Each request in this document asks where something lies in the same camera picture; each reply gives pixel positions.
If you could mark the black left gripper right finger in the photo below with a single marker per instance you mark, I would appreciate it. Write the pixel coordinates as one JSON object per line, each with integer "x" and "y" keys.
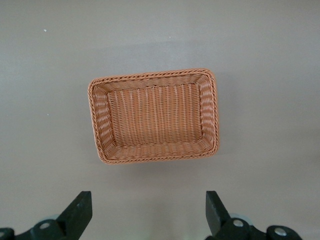
{"x": 221, "y": 222}

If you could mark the brown wicker basket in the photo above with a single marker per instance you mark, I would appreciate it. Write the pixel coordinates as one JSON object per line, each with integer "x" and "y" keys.
{"x": 155, "y": 117}

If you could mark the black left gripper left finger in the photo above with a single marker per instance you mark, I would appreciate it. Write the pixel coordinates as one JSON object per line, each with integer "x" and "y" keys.
{"x": 72, "y": 220}

